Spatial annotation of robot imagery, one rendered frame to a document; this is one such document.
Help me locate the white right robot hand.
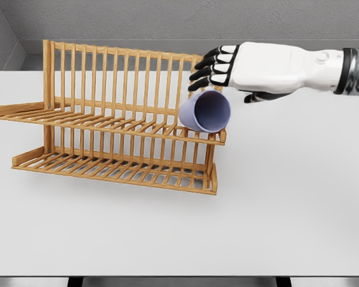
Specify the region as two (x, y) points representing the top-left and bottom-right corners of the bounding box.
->
(187, 41), (306, 104)

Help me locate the wooden two-tier dish rack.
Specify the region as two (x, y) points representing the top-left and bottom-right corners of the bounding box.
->
(0, 39), (227, 196)

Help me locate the lilac plastic cup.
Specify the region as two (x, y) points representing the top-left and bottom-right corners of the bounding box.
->
(178, 90), (232, 134)

